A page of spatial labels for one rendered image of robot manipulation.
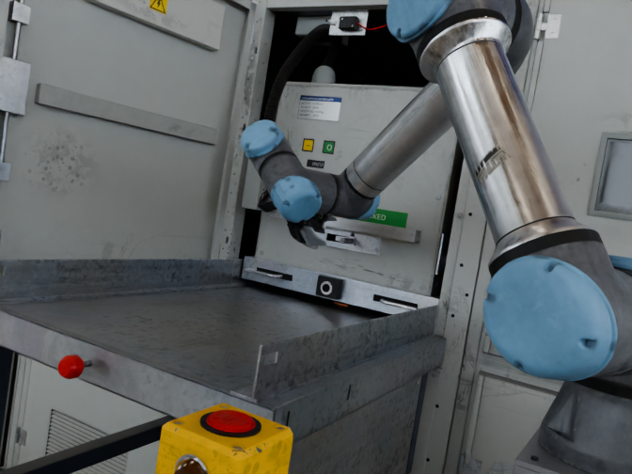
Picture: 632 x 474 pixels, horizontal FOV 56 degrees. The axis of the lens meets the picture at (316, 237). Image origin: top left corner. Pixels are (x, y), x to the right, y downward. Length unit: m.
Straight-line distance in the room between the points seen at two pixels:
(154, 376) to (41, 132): 0.68
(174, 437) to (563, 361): 0.35
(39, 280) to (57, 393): 0.94
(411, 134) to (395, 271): 0.51
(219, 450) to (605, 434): 0.43
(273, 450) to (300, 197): 0.55
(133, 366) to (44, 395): 1.28
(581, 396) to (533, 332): 0.16
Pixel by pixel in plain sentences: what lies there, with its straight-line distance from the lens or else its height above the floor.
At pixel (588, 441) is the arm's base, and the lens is 0.74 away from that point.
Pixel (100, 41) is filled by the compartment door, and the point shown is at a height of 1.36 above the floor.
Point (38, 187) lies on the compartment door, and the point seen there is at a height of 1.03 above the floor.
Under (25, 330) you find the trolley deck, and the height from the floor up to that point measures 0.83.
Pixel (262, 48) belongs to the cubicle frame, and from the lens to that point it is 1.64.
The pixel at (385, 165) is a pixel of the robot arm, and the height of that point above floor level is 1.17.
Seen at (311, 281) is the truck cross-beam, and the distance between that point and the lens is 1.49.
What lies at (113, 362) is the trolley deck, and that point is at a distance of 0.88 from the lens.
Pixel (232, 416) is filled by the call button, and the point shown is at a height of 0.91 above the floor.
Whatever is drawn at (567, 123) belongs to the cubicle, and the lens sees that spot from 1.28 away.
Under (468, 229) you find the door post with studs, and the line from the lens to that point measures 1.31.
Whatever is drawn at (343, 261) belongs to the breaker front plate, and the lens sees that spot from 1.46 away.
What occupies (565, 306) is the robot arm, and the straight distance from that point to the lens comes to 0.59.
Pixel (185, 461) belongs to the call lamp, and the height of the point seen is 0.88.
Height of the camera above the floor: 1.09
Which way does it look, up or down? 3 degrees down
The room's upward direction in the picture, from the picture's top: 9 degrees clockwise
